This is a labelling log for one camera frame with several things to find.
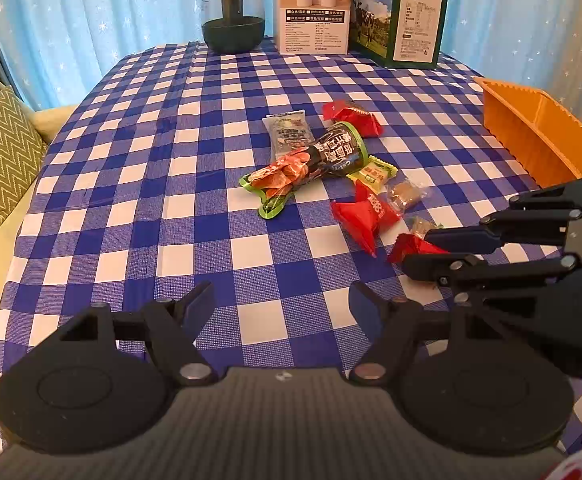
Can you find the clear candy green ends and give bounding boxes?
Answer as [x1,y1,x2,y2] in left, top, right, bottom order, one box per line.
[405,215,444,241]

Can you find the brown candy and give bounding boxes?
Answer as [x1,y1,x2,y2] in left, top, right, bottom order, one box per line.
[386,177,429,211]

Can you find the white product box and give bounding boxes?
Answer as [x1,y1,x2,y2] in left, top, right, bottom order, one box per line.
[272,0,354,56]

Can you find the small red candy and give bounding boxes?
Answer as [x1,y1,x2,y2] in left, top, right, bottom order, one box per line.
[387,232,449,266]

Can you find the red white printed snack packet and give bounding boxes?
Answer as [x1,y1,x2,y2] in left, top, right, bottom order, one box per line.
[330,180,404,258]

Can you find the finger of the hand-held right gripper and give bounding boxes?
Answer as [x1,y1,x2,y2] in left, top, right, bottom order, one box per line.
[402,254,579,306]
[425,175,582,253]

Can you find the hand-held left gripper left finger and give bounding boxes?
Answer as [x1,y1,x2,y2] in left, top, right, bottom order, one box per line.
[54,281,220,387]

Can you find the green zigzag cushion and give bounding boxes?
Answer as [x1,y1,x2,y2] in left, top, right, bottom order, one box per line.
[0,85,49,233]

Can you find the black green snack bag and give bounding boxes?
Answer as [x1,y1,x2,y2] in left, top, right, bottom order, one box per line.
[239,121,372,220]

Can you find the blue white checkered tablecloth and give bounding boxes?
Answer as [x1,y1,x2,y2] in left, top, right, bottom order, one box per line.
[0,40,582,461]

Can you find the orange plastic tray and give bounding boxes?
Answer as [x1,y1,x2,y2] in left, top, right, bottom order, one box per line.
[472,76,582,190]

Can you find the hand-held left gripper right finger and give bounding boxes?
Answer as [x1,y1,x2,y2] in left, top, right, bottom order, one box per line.
[347,281,516,387]

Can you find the yellow green candy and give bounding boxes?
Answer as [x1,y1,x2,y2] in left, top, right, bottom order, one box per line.
[346,157,397,186]

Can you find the blue star curtain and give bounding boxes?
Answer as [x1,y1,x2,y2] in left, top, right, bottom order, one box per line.
[0,0,582,126]

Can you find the green carton box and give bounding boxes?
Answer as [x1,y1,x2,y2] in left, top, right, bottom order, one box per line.
[348,0,450,70]

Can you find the clear grey snack packet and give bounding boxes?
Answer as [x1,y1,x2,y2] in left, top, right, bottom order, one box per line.
[262,111,314,166]

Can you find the dark green glass humidifier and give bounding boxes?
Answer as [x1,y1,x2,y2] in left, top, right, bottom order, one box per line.
[201,0,267,54]

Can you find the red white printed clothing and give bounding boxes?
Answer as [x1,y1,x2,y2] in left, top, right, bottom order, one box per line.
[546,440,582,480]

